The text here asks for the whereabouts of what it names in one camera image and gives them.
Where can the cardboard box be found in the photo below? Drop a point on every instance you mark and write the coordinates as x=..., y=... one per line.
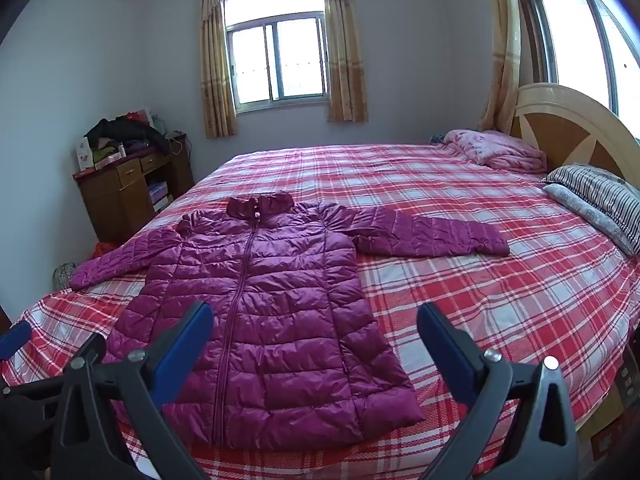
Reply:
x=620, y=390

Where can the blue cloth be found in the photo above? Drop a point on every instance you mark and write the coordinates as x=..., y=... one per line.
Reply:
x=437, y=138

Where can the grey patterned pillow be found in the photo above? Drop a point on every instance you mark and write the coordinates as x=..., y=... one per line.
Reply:
x=580, y=207

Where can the pink folded blanket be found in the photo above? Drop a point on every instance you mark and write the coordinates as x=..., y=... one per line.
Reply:
x=495, y=152

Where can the striped pillow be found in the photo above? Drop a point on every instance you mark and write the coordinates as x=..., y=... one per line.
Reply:
x=600, y=190

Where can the bed with red plaid sheet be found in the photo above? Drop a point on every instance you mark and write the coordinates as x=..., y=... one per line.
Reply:
x=450, y=210

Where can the large window with dark frame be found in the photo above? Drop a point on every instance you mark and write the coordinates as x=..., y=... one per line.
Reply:
x=575, y=35

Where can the sliding window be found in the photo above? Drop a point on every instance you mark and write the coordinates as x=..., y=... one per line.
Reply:
x=275, y=60

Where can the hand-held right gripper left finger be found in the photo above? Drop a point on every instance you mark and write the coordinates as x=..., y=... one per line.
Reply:
x=182, y=350

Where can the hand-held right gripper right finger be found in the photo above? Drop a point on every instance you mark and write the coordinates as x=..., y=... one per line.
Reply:
x=445, y=355

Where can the purple quilted down jacket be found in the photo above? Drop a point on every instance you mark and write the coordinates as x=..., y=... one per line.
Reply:
x=280, y=320

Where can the wooden bed headboard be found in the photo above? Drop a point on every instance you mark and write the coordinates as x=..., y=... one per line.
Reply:
x=565, y=130

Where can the white printed box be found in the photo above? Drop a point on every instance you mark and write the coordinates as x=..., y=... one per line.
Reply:
x=83, y=154

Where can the stack of papers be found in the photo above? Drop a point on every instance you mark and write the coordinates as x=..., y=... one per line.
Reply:
x=159, y=196

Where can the brown wooden desk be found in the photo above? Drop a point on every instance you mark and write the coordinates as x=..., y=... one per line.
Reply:
x=107, y=200

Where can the pink flat box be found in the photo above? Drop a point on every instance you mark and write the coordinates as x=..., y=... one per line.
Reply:
x=107, y=160

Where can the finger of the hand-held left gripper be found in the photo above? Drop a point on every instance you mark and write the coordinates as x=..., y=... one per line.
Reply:
x=92, y=347
x=15, y=339

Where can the orange bag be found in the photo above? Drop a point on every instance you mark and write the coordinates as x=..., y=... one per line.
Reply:
x=105, y=250

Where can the pile of dark clothes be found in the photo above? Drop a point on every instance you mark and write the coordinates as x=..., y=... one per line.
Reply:
x=125, y=130

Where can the brown wooden cabinet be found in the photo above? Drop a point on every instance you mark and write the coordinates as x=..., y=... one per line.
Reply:
x=4, y=319

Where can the red and white bag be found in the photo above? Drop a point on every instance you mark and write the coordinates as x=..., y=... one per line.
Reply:
x=141, y=117

